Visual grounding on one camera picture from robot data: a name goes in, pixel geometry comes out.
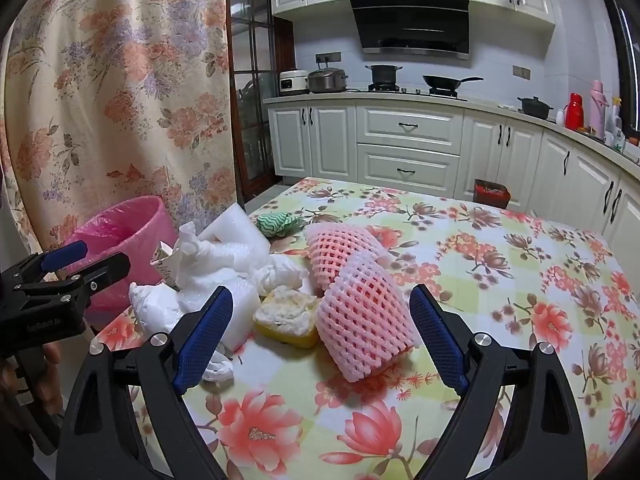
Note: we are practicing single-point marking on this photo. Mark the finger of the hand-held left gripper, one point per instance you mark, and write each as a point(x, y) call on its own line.
point(105, 267)
point(62, 255)

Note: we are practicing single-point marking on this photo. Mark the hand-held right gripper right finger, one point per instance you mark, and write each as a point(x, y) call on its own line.
point(440, 340)

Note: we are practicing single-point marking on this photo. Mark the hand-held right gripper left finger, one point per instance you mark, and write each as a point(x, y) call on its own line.
point(205, 340)

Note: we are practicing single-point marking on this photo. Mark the pink lined waste bin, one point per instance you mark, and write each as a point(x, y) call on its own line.
point(135, 240)

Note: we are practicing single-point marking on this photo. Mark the small paper carton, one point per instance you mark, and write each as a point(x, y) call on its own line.
point(164, 262)

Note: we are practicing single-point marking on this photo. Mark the pale pink foam fruit net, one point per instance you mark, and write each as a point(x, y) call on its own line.
point(365, 320)

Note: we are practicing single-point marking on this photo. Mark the yellow sponge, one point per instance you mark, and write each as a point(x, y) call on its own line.
point(287, 325)

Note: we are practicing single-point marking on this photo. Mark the white tissue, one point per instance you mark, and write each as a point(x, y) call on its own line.
point(277, 272)

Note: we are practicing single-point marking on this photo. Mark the green striped cloth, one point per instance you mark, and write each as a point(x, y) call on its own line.
point(277, 223)

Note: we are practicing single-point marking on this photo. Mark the salmon pink foam fruit net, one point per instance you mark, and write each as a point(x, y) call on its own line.
point(335, 250)

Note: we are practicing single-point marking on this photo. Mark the person's left hand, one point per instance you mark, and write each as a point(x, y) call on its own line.
point(50, 355)

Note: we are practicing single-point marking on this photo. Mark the floral tablecloth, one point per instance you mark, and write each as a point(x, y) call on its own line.
point(500, 270)

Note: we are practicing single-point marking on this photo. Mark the white foam sheet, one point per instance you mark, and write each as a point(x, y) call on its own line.
point(235, 230)

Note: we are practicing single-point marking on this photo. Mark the red lined floor bin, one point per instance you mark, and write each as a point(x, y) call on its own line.
point(490, 197)

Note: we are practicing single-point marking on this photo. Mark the floral curtain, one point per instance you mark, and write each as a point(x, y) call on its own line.
point(125, 85)

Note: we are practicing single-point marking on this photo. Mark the wooden glass door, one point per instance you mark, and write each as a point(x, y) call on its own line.
point(232, 135)

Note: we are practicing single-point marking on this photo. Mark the white base cabinets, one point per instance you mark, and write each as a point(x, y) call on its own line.
point(410, 130)

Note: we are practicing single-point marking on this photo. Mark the gas stove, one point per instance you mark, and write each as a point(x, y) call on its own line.
point(415, 91)

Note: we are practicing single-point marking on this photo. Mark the small black lidded pot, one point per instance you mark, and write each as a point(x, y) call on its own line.
point(535, 107)

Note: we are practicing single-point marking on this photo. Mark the white cup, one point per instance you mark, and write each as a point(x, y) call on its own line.
point(560, 117)

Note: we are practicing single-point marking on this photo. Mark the black wok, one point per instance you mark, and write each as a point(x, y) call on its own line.
point(442, 82)

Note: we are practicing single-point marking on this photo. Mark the white rice cooker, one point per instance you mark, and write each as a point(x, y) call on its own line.
point(294, 84)

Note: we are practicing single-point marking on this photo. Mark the red thermos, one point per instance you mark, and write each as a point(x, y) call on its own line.
point(575, 112)

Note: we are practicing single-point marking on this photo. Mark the black stock pot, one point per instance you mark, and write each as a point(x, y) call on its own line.
point(384, 75)

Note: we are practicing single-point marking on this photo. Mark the white plastic bottle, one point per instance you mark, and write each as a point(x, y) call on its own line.
point(612, 127)

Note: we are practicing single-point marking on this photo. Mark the pink thermos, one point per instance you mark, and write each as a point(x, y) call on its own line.
point(597, 110)

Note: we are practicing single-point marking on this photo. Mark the silver pressure cooker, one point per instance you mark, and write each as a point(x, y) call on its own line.
point(327, 81)

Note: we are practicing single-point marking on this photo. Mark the black range hood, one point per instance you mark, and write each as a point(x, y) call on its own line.
point(410, 20)

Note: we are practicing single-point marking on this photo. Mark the grey wall socket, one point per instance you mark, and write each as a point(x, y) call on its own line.
point(327, 58)
point(521, 72)

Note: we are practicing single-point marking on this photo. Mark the dark window frame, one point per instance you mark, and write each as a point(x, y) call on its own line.
point(620, 50)

